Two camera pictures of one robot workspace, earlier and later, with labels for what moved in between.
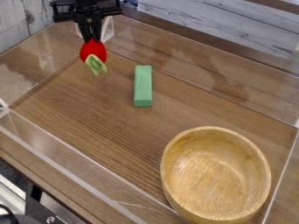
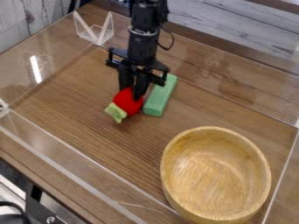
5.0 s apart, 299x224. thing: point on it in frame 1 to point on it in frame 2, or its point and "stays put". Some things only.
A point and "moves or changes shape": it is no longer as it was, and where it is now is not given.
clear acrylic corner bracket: [107, 31] stays put
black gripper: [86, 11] to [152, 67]
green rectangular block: [143, 98] moves or changes shape
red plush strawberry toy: [94, 54] to [126, 105]
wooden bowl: [215, 175] stays put
